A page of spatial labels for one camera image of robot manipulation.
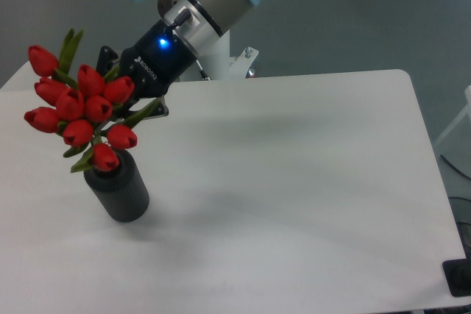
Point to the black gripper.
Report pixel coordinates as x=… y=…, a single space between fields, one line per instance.
x=153 y=64

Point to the red tulip bouquet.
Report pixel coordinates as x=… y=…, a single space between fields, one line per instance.
x=89 y=112

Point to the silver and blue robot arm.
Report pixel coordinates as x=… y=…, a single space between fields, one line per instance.
x=222 y=15

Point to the dark grey ribbed vase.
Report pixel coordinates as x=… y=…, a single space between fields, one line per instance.
x=122 y=191

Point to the white furniture leg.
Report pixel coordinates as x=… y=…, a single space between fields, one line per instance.
x=465 y=112

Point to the black device at table edge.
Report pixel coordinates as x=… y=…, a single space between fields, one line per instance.
x=457 y=274

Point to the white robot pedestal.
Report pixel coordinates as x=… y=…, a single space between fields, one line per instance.
x=213 y=59

